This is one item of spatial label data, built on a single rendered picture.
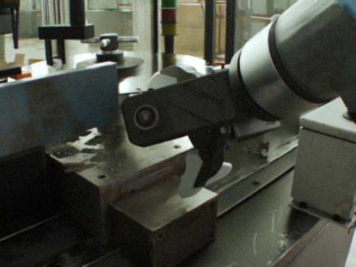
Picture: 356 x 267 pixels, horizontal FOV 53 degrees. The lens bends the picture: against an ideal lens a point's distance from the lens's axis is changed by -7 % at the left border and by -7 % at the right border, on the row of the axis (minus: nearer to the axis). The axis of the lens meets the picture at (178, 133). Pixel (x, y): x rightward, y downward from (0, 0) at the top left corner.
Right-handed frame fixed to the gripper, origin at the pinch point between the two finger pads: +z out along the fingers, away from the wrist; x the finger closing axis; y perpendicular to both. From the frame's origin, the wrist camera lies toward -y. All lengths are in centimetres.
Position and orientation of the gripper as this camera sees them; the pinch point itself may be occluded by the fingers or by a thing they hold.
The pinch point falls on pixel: (159, 140)
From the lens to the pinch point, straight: 47.9
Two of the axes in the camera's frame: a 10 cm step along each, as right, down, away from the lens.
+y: 8.6, -1.8, 4.7
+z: -4.2, 2.6, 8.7
